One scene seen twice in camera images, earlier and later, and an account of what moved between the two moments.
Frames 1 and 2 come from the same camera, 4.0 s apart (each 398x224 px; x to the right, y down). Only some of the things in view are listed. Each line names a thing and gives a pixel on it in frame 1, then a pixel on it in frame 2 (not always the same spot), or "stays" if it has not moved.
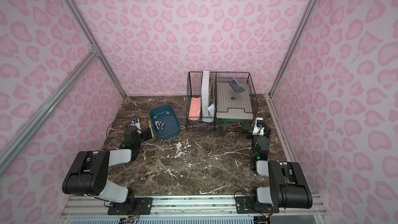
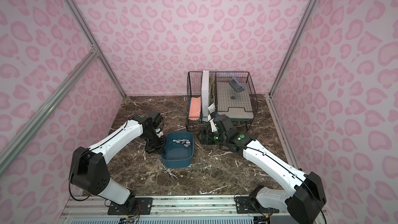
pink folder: (194, 112) stays
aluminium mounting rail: (190, 207) stays
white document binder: (207, 111) stays
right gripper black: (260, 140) -> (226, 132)
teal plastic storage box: (165, 121) -> (179, 150)
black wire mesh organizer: (220, 101) stays
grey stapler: (236, 85) stays
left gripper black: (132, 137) -> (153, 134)
